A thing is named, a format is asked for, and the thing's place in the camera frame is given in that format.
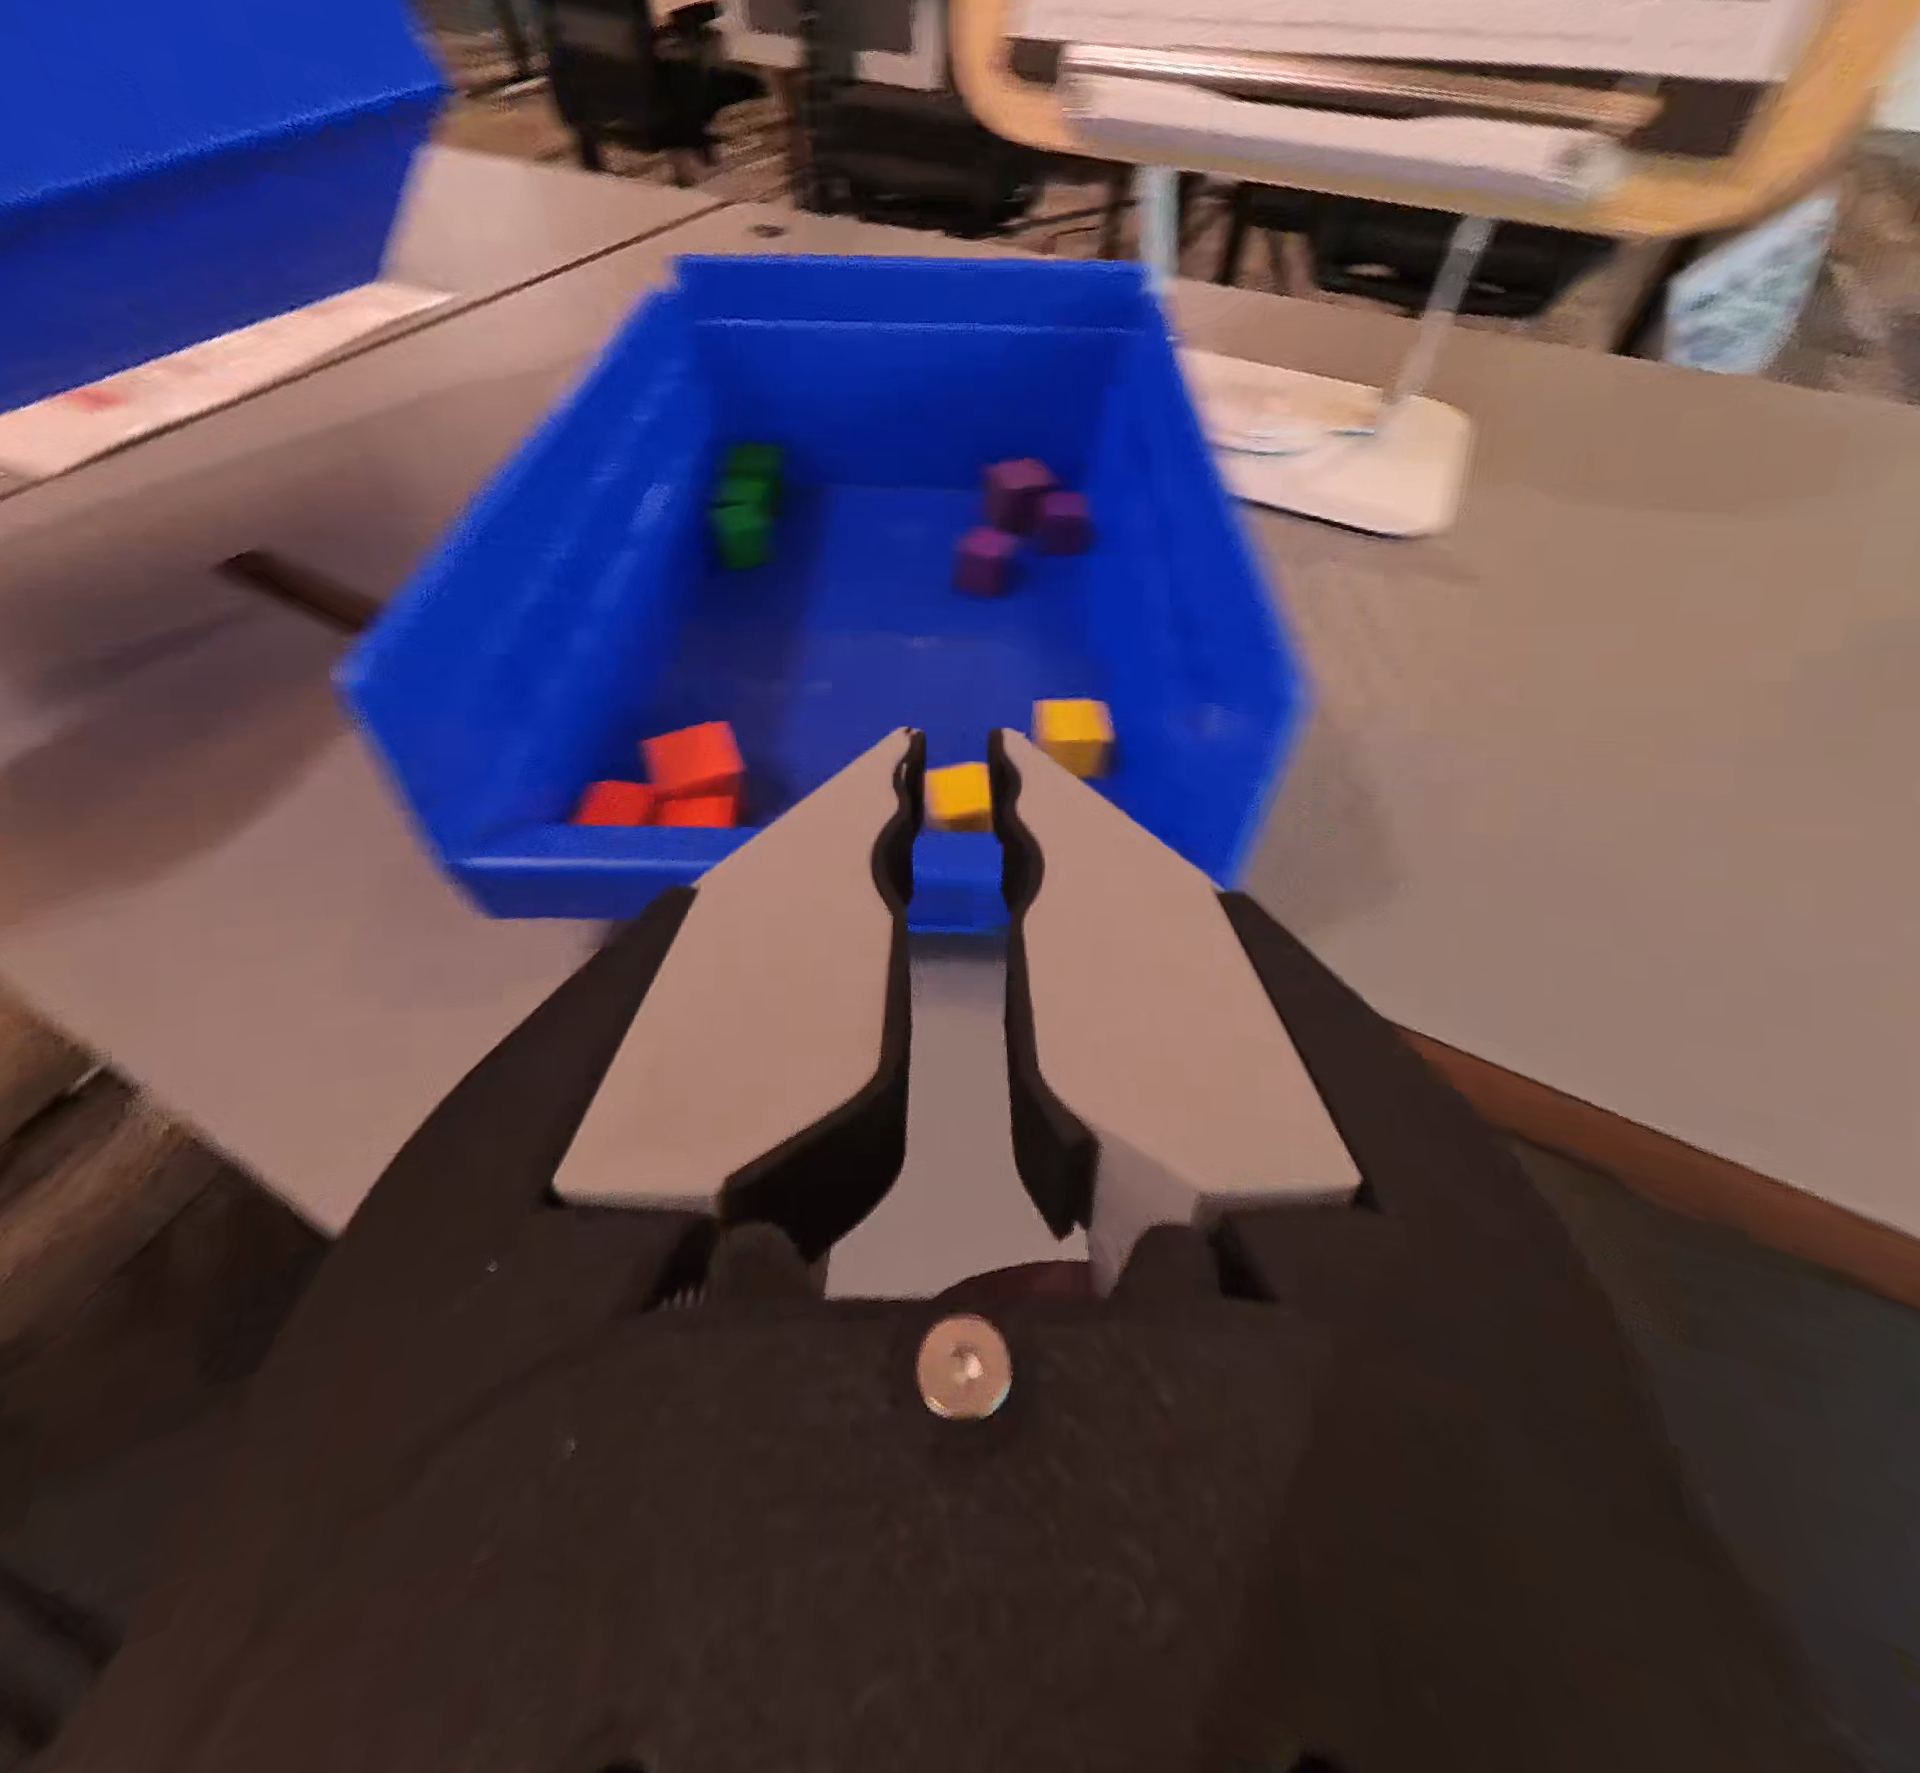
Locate white printed sign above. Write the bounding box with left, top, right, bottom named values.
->
left=1660, top=197, right=1845, bottom=378

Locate blue plastic bin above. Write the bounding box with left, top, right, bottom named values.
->
left=334, top=250, right=1310, bottom=937
left=0, top=0, right=451, bottom=413

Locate black office chair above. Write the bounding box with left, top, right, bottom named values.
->
left=479, top=0, right=760, bottom=175

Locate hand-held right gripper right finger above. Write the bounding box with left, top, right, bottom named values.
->
left=988, top=725, right=1366, bottom=1298

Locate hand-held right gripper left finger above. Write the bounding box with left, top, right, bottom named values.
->
left=551, top=725, right=927, bottom=1262

